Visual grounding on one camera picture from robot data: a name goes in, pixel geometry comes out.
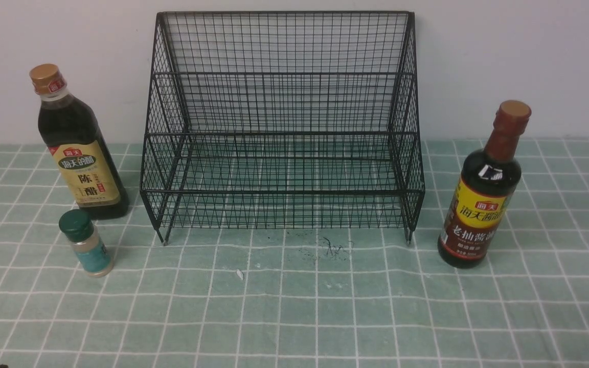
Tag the black wire mesh shelf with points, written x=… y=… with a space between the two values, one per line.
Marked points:
x=283 y=119

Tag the small green-capped spice jar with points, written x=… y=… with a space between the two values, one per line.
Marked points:
x=78 y=228

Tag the dark vinegar bottle gold cap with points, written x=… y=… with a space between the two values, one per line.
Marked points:
x=70 y=130

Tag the soy sauce bottle brown cap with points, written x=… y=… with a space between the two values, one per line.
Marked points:
x=488 y=179

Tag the green checkered tablecloth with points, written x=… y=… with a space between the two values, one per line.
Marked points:
x=300 y=297

